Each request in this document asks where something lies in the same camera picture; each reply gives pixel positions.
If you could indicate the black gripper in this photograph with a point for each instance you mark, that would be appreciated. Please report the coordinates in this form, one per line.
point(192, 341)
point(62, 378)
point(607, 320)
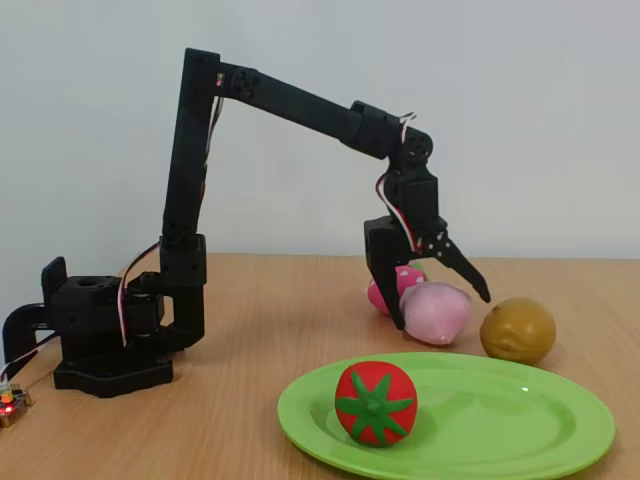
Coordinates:
point(384, 241)

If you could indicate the pale pink toy peach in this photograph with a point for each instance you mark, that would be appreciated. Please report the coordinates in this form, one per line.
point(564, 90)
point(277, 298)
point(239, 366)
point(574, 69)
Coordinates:
point(437, 312)

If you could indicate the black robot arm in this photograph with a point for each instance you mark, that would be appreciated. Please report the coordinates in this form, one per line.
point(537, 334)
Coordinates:
point(185, 200)

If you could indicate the green oval plate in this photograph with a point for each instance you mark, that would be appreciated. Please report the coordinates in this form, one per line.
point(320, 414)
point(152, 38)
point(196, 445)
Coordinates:
point(490, 425)

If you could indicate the pink toy strawberry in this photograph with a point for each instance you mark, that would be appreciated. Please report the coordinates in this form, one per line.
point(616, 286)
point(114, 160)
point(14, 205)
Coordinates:
point(407, 277)

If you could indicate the brown toy kiwi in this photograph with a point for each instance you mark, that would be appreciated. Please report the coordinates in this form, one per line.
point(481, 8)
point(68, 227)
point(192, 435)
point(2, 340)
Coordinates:
point(517, 330)

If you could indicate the red toy tomato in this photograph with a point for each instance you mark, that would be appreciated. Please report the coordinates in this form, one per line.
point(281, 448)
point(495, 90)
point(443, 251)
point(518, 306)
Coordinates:
point(375, 400)

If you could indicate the black curved table clamp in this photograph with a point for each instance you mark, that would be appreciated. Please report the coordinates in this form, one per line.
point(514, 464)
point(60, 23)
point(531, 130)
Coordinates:
point(15, 320)

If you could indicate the small controller circuit board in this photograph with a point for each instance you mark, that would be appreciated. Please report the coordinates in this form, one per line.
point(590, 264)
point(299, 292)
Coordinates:
point(12, 405)

